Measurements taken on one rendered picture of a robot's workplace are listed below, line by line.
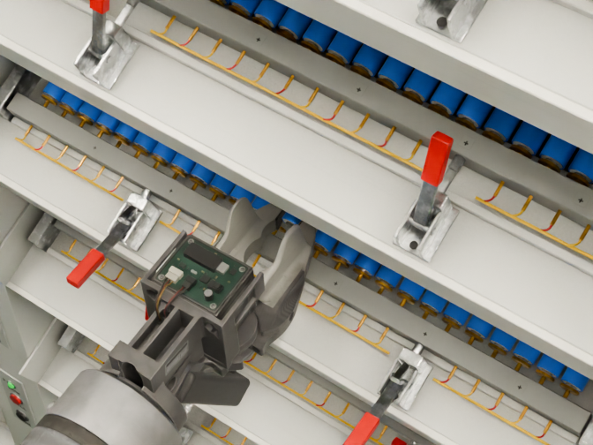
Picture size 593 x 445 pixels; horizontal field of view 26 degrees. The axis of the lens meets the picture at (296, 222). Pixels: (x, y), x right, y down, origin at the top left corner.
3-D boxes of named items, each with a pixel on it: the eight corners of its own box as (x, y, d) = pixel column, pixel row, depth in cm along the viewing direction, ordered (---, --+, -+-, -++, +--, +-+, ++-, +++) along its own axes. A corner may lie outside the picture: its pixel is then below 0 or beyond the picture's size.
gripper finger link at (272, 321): (319, 280, 97) (247, 363, 93) (319, 291, 98) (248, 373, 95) (270, 250, 99) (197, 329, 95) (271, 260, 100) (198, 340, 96)
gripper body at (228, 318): (273, 267, 91) (172, 397, 85) (277, 329, 98) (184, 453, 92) (184, 221, 93) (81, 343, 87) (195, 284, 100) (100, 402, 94)
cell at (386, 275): (436, 224, 103) (394, 292, 102) (416, 214, 104) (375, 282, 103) (434, 217, 102) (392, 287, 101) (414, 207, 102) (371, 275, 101)
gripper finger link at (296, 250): (342, 195, 96) (266, 279, 92) (341, 240, 101) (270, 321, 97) (309, 176, 97) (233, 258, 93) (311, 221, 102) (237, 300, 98)
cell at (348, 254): (377, 186, 103) (334, 254, 102) (395, 199, 103) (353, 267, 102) (370, 187, 105) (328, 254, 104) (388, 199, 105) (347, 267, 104)
